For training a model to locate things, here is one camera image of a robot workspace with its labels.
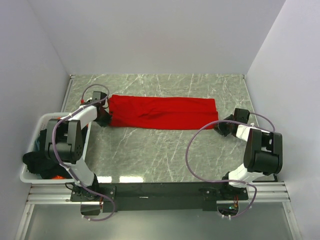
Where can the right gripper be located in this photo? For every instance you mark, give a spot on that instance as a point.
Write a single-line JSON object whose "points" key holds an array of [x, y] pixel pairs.
{"points": [[220, 127]]}

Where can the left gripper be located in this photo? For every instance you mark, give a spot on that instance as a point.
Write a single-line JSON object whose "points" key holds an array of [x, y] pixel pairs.
{"points": [[104, 123]]}

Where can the red polo shirt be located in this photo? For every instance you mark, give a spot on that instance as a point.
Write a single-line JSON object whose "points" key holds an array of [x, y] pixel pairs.
{"points": [[161, 113]]}

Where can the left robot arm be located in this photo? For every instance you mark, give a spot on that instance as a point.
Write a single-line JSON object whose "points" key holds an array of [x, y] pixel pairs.
{"points": [[64, 142]]}

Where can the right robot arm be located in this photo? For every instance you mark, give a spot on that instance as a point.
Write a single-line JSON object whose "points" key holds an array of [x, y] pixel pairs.
{"points": [[263, 155]]}

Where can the black garment in basket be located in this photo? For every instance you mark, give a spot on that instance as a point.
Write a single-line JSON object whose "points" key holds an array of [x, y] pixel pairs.
{"points": [[37, 163]]}

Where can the black base beam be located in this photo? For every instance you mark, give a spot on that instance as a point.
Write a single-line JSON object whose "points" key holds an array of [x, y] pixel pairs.
{"points": [[157, 196]]}

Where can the white laundry basket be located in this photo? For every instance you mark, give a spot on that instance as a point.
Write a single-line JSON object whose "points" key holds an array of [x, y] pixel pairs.
{"points": [[34, 179]]}

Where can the aluminium rail frame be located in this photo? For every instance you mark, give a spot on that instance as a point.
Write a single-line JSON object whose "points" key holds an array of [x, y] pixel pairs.
{"points": [[58, 194]]}

